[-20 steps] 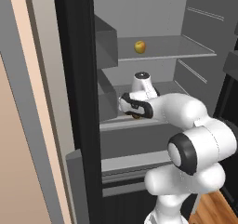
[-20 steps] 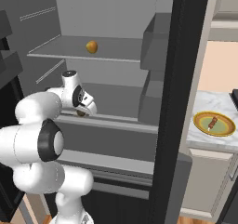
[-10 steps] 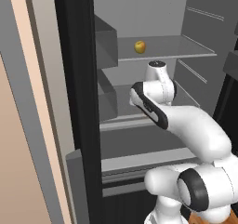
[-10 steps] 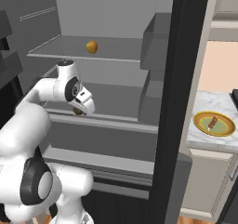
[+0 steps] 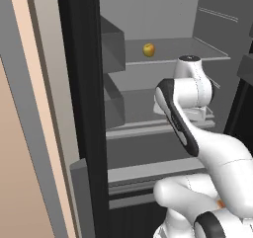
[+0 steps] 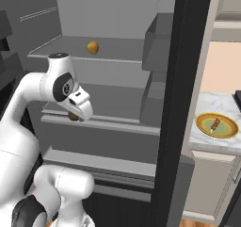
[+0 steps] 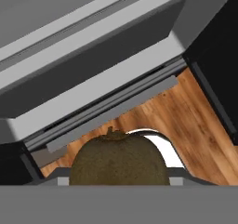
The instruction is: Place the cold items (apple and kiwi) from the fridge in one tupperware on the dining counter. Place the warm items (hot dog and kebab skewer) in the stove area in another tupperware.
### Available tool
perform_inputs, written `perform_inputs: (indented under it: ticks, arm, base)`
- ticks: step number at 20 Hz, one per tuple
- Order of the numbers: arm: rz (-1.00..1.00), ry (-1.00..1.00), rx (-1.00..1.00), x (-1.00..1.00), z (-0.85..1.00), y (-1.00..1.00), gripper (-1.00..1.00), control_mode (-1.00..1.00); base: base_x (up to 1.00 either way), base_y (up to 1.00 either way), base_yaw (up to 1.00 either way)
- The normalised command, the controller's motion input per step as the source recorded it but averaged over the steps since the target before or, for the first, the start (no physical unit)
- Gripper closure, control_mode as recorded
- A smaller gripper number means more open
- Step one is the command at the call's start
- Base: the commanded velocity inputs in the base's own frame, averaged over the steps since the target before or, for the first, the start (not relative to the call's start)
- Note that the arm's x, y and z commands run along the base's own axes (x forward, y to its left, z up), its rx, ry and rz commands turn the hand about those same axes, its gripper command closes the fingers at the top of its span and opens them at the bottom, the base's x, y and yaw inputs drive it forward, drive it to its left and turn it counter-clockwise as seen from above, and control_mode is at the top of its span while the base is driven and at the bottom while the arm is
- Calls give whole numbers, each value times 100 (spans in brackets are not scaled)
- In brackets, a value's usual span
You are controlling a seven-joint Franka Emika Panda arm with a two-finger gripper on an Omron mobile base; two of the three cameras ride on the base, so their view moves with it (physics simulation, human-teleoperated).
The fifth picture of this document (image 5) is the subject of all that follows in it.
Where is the grey fridge body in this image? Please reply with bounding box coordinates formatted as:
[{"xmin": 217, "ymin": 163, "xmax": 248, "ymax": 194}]
[{"xmin": 97, "ymin": 0, "xmax": 253, "ymax": 238}]

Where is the beige cabinet side panel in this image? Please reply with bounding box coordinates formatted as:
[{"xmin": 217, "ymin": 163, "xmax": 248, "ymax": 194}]
[{"xmin": 0, "ymin": 0, "xmax": 79, "ymax": 238}]

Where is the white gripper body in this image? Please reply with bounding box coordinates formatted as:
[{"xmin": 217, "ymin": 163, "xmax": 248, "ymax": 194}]
[{"xmin": 152, "ymin": 96, "xmax": 216, "ymax": 122}]

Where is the grey fridge shelf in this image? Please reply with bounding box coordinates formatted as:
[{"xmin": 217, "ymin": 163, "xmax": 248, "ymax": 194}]
[
  {"xmin": 107, "ymin": 156, "xmax": 211, "ymax": 210},
  {"xmin": 124, "ymin": 37, "xmax": 231, "ymax": 67},
  {"xmin": 106, "ymin": 87, "xmax": 217, "ymax": 141}
]

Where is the grey fridge door bin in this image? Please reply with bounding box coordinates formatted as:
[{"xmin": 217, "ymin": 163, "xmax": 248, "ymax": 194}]
[
  {"xmin": 103, "ymin": 73, "xmax": 127, "ymax": 130},
  {"xmin": 100, "ymin": 15, "xmax": 127, "ymax": 74}
]

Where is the black-edged fridge door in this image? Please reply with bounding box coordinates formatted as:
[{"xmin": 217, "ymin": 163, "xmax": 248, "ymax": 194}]
[{"xmin": 30, "ymin": 0, "xmax": 111, "ymax": 238}]

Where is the dark fridge door with bin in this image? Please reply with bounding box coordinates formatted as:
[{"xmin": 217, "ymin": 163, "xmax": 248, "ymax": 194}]
[{"xmin": 222, "ymin": 31, "xmax": 253, "ymax": 151}]

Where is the grey fridge door handle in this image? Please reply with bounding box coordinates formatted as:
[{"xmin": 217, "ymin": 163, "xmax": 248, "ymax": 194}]
[{"xmin": 69, "ymin": 157, "xmax": 97, "ymax": 238}]

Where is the yellow-green apple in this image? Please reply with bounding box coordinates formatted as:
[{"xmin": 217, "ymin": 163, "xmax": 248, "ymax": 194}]
[{"xmin": 142, "ymin": 42, "xmax": 156, "ymax": 58}]

